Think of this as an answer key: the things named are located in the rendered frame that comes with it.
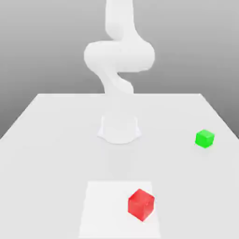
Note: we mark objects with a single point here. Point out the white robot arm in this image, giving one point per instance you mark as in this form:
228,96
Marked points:
119,56

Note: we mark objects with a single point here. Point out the small green cube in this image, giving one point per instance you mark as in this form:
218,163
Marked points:
204,139

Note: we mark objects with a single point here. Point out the small red cube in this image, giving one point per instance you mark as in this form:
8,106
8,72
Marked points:
141,205

